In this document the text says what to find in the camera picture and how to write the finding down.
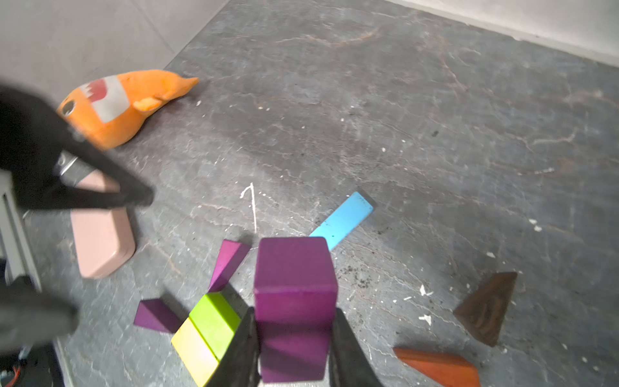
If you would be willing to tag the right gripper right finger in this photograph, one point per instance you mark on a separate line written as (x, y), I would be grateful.
(348, 366)

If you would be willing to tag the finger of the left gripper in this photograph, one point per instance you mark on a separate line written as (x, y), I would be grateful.
(41, 187)

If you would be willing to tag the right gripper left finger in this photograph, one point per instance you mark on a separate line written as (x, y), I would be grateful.
(239, 366)

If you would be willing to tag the yellow block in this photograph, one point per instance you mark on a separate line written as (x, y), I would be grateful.
(195, 353)

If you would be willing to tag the green block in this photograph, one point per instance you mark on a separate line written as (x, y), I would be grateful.
(216, 321)

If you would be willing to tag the purple wedge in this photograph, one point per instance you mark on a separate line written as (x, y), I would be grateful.
(230, 257)
(295, 291)
(154, 314)

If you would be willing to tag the light blue long block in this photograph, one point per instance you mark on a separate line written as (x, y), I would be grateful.
(345, 219)

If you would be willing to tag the pink rounded case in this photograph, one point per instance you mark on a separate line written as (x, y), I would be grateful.
(103, 239)

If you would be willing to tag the orange plush fish toy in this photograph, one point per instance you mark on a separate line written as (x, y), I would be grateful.
(111, 110)

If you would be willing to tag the orange red wedge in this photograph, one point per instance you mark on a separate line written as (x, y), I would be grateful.
(446, 369)

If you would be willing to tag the brown wedge flat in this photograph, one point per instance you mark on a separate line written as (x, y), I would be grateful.
(483, 312)

